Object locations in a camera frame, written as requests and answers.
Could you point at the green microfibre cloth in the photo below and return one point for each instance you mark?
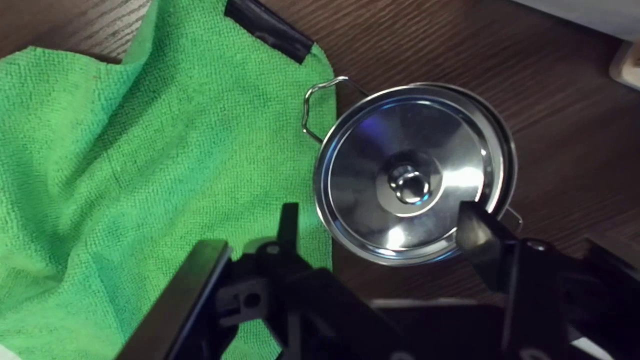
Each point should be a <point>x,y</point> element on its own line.
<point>132,166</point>

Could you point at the silver metal bowl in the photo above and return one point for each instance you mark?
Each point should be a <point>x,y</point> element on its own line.
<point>373,152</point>

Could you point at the small steel pot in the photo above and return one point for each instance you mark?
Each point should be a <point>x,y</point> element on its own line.
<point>505,143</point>

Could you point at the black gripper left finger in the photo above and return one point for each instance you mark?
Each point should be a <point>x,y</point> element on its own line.
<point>292,301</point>

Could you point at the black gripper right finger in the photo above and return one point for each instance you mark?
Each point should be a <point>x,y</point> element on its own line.
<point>553,301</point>

